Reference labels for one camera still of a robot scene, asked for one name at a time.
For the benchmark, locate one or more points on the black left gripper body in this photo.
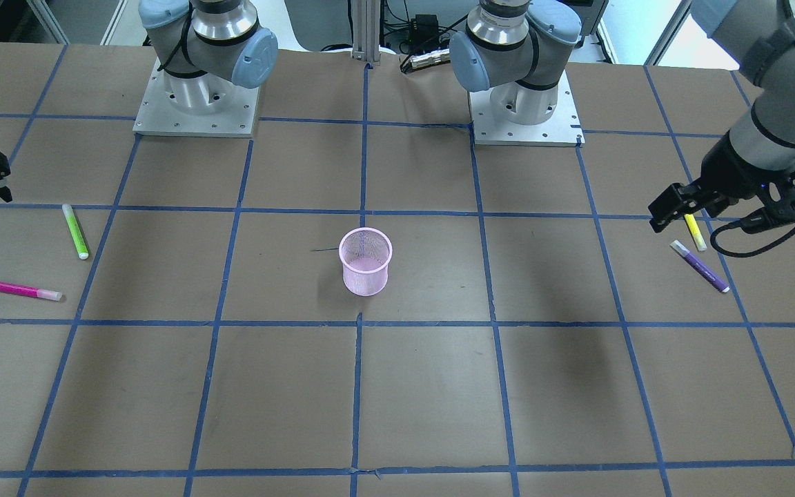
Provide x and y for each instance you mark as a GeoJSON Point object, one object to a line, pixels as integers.
{"type": "Point", "coordinates": [725, 171]}

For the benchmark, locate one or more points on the purple marker pen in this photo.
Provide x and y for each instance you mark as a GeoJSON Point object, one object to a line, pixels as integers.
{"type": "Point", "coordinates": [700, 267]}

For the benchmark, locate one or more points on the pink marker pen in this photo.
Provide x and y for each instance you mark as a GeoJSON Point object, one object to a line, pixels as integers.
{"type": "Point", "coordinates": [30, 291]}

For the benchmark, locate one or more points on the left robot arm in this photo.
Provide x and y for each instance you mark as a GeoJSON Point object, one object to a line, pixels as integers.
{"type": "Point", "coordinates": [518, 51]}

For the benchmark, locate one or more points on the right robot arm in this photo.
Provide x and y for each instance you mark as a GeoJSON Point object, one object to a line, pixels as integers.
{"type": "Point", "coordinates": [212, 58]}

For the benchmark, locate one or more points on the pink mesh cup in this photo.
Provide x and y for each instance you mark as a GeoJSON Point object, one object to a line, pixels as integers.
{"type": "Point", "coordinates": [365, 254]}

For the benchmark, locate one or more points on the yellow marker pen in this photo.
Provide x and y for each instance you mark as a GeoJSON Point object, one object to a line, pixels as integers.
{"type": "Point", "coordinates": [695, 232]}

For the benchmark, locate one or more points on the green marker pen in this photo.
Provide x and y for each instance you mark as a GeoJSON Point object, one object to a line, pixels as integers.
{"type": "Point", "coordinates": [76, 233]}

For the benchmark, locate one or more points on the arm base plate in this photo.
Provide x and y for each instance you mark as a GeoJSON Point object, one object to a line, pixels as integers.
{"type": "Point", "coordinates": [512, 115]}
{"type": "Point", "coordinates": [206, 106]}

